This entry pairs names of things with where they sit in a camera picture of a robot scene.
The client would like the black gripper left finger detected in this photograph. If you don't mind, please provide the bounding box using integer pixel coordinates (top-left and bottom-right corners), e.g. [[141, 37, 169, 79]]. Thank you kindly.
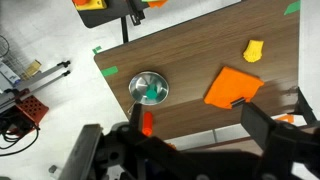
[[129, 103, 143, 132]]

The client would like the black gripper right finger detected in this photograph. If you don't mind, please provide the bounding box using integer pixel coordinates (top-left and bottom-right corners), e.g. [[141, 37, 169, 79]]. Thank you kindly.
[[240, 102, 278, 152]]

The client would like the green block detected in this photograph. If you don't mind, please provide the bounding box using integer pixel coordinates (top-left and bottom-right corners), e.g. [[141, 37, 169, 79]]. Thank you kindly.
[[145, 83, 159, 100]]

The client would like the orange floor tape marker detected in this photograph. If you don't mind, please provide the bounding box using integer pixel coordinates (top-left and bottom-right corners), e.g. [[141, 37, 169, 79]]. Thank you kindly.
[[275, 113, 296, 124]]

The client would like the black tag on cloth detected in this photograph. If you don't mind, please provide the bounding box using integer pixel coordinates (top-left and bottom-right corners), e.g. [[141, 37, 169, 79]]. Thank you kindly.
[[231, 97, 246, 108]]

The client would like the orange folded cloth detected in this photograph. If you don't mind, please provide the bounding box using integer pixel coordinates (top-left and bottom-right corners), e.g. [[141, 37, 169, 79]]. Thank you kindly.
[[203, 65, 265, 110]]

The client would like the green tape strip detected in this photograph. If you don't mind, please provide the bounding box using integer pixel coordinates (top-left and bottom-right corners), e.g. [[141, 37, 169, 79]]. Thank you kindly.
[[283, 0, 302, 16], [92, 45, 103, 56], [100, 65, 120, 78]]

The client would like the yellow knitted toy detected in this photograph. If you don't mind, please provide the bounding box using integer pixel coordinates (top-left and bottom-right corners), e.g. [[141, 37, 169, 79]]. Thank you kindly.
[[242, 39, 265, 64]]

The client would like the red perforated crate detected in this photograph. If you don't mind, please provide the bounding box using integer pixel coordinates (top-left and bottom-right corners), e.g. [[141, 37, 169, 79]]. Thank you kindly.
[[15, 94, 50, 126]]

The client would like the orange yellow clamp tool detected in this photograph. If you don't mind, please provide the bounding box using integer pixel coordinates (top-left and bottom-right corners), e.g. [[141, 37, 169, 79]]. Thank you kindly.
[[75, 0, 148, 44]]

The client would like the yellow small box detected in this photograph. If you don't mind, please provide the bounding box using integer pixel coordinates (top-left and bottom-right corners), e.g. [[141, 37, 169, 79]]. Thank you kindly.
[[21, 59, 43, 80]]

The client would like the pile of orange cloths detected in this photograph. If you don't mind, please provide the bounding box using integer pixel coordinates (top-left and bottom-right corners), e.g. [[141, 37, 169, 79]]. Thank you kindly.
[[147, 0, 169, 9]]

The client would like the yellow box with orange button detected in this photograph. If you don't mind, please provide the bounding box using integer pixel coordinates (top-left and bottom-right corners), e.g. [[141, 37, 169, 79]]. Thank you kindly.
[[72, 0, 108, 12]]

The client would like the white and blue box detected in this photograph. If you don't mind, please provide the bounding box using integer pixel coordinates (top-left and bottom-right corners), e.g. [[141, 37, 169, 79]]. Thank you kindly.
[[0, 60, 22, 94]]

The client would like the black cable bundle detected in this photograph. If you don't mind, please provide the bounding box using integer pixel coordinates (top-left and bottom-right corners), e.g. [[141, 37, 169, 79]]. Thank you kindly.
[[0, 106, 41, 158]]

